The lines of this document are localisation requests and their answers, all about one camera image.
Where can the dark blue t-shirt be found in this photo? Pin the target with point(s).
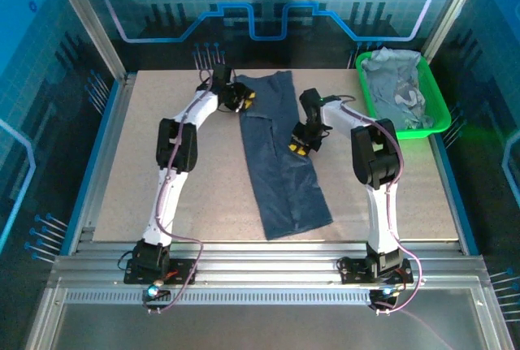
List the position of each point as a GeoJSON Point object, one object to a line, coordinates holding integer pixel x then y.
{"type": "Point", "coordinates": [284, 179]}

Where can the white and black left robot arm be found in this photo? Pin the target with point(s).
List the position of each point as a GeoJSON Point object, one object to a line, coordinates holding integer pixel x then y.
{"type": "Point", "coordinates": [166, 195]}

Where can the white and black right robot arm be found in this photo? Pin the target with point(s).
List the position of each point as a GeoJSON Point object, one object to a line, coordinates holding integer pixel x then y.
{"type": "Point", "coordinates": [378, 212]}

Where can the pile of grey-blue clothes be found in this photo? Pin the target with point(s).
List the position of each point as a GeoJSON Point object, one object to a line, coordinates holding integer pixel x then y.
{"type": "Point", "coordinates": [398, 90]}

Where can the green plastic tray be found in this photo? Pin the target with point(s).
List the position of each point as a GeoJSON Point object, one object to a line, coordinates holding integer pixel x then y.
{"type": "Point", "coordinates": [440, 110]}

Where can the small black LED connector board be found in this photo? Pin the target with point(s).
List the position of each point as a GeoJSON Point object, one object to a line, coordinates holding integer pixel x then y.
{"type": "Point", "coordinates": [384, 297]}
{"type": "Point", "coordinates": [156, 297]}

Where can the grey metal sheet panel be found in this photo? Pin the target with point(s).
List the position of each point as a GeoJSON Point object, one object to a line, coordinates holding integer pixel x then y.
{"type": "Point", "coordinates": [264, 327]}

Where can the aluminium frame rail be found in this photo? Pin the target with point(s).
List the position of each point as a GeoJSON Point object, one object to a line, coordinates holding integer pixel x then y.
{"type": "Point", "coordinates": [264, 262]}

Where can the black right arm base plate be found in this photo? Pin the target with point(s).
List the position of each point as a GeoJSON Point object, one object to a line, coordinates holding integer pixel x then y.
{"type": "Point", "coordinates": [353, 273]}

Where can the aluminium frame post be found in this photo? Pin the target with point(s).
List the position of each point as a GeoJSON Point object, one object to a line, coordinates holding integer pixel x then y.
{"type": "Point", "coordinates": [451, 13]}
{"type": "Point", "coordinates": [87, 17]}

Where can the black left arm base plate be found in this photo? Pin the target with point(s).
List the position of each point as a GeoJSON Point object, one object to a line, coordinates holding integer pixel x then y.
{"type": "Point", "coordinates": [178, 275]}

